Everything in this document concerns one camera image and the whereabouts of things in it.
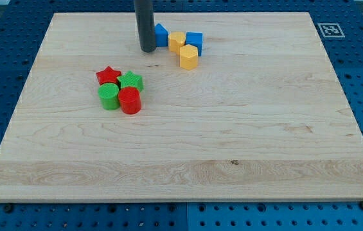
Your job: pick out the red star block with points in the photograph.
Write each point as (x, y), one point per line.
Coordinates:
(108, 75)

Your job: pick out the blue cube block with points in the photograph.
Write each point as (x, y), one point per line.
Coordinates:
(195, 39)

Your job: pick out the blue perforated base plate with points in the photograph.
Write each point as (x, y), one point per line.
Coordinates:
(22, 29)

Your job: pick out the green cylinder block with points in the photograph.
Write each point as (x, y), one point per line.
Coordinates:
(108, 95)

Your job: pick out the light wooden board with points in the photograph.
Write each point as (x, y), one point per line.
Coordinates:
(263, 116)

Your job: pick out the blue triangle block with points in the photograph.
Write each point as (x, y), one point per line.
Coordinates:
(161, 35)

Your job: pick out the yellow hexagon block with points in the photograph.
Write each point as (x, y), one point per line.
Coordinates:
(188, 55)

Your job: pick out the red cylinder block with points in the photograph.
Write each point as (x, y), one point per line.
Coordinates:
(130, 101)

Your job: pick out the yellow heart block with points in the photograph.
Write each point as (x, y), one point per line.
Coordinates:
(176, 40)

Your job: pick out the green star block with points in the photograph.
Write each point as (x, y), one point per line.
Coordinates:
(130, 79)

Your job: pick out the white fiducial marker tag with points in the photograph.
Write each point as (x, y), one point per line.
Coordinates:
(331, 30)

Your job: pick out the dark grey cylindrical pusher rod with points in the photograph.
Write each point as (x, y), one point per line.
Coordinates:
(145, 24)

